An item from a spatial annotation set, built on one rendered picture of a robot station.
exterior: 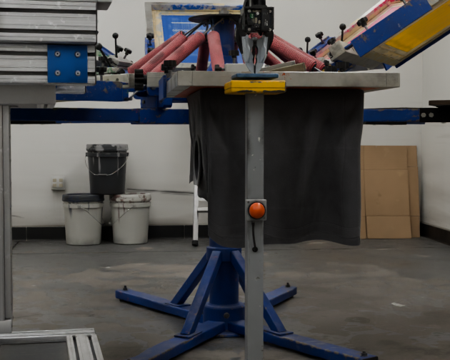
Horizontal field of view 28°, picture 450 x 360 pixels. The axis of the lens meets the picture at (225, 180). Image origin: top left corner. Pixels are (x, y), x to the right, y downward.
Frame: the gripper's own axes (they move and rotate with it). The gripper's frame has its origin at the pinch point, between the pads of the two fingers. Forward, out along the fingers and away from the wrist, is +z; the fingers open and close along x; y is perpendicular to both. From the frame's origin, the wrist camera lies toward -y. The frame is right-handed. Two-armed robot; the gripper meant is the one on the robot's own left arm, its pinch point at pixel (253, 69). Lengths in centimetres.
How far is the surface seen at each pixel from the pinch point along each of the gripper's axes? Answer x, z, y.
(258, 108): 0.7, 9.4, 1.9
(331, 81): 23.0, 1.6, -17.3
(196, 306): -2, 83, -137
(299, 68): 25, -5, -71
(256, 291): 0, 53, 2
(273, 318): 28, 88, -133
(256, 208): -0.2, 32.5, 5.9
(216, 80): -7.2, 1.6, -17.3
